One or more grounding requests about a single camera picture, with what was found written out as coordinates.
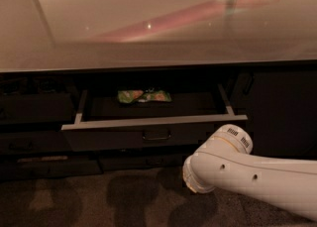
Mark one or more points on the dark grey drawer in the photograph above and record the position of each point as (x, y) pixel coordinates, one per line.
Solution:
(103, 123)
(35, 108)
(143, 162)
(33, 143)
(73, 166)

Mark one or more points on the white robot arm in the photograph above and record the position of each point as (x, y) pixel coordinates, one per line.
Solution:
(225, 161)

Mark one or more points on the dark grey cabinet door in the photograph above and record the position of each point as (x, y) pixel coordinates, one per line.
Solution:
(282, 111)

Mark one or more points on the green snack bag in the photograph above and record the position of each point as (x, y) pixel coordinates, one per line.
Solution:
(143, 96)

